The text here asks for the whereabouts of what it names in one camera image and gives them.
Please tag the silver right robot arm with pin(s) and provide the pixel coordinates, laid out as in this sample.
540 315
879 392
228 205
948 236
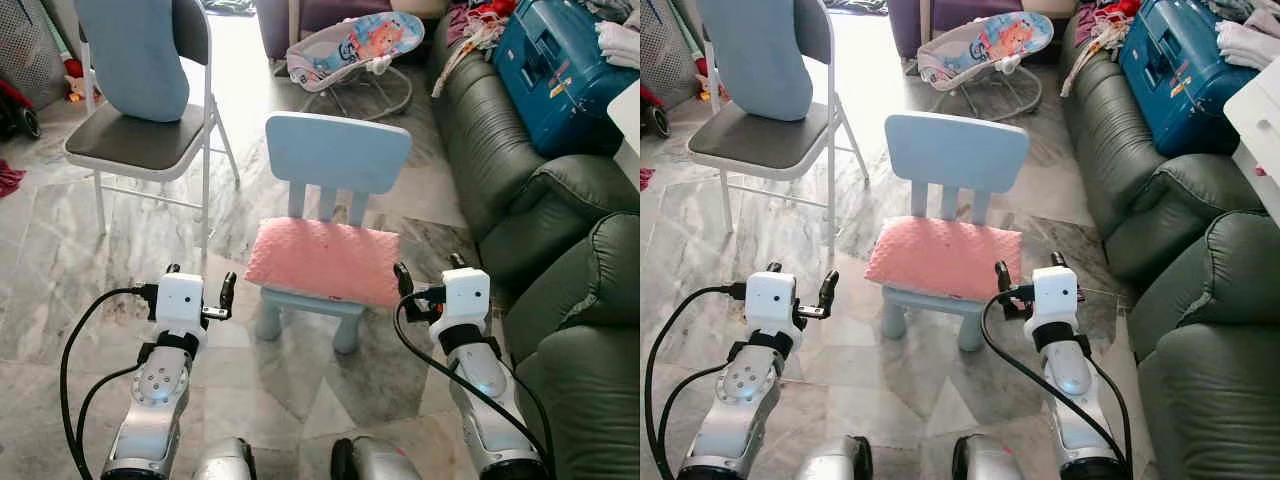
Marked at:
1075 400
490 410

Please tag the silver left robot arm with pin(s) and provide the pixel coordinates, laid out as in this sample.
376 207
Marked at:
740 410
155 410

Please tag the pink dimpled pillow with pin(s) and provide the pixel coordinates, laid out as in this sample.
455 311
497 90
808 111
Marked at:
325 262
945 262

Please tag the dark green leather sofa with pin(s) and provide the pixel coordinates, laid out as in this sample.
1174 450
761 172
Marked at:
560 300
1200 330

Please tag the grey white folding chair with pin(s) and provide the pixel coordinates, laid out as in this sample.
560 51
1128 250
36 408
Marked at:
760 145
135 145

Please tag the light blue child chair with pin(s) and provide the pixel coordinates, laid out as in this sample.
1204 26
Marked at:
340 150
958 152

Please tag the small red cloth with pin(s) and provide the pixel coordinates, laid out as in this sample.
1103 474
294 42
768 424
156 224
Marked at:
10 178
646 178

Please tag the silver right robot leg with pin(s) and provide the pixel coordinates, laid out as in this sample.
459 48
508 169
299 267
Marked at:
375 460
990 460

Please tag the small red yellow toy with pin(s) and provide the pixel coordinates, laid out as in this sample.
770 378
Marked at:
703 80
77 82

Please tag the blue hard suitcase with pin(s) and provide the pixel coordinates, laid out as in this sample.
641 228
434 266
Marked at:
1180 80
555 80

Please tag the light blue back cushion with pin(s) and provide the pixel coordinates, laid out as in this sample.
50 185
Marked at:
135 60
760 60

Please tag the colourful baby bouncer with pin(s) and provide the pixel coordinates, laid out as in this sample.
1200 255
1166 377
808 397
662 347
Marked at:
990 45
360 45

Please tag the pile of colourful clothes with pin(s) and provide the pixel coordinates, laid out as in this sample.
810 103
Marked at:
1095 35
470 35

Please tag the grey mesh basket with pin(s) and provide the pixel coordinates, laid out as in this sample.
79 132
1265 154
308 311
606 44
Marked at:
662 50
30 50

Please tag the purple armchair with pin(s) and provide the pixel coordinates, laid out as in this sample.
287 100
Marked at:
335 12
960 12

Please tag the dark crumpled cloth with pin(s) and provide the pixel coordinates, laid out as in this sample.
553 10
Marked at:
230 6
855 5

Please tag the folded white cloth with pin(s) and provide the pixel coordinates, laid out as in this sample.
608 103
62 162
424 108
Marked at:
620 45
1250 45

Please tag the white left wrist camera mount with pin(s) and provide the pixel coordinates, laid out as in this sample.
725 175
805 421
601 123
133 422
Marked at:
771 300
181 303

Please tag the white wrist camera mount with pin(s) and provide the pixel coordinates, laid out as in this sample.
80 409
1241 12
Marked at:
466 298
181 303
771 300
1056 295

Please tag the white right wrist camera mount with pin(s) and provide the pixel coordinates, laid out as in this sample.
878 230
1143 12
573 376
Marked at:
466 298
1056 295

